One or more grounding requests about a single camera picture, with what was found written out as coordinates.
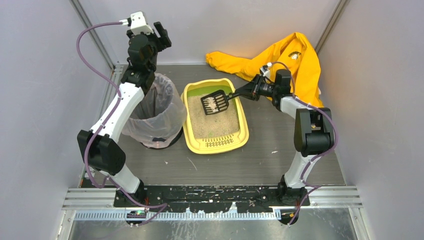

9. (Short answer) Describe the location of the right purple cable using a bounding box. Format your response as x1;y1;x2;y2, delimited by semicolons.
266;61;339;226

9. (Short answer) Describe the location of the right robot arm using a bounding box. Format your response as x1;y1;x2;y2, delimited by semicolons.
235;69;336;202

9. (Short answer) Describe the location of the cat litter sand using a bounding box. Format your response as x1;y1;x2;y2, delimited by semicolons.
187;95;240;139

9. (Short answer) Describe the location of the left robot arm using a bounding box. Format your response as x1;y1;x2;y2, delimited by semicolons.
76;17;172;203

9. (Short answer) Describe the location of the purple cable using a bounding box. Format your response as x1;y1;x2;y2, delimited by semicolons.
76;19;169;227
266;61;339;226

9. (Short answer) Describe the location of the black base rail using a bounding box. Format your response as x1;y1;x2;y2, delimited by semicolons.
113;182;310;221

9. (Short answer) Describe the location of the white litter clump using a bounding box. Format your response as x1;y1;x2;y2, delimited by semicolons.
202;97;218;113

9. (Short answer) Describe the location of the bin with pink bag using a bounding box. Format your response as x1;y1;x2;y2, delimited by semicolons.
121;73;188;150

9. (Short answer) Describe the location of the yellow green litter box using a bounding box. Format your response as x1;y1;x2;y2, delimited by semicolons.
180;78;249;155

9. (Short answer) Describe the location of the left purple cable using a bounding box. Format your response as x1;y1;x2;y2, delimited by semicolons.
76;19;169;227

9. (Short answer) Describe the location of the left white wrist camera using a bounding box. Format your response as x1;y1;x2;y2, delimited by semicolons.
119;11;154;35

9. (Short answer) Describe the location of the yellow sweatshirt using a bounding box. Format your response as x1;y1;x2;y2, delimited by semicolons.
205;32;324;108

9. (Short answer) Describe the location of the black litter scoop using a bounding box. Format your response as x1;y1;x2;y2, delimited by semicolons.
200;89;240;116

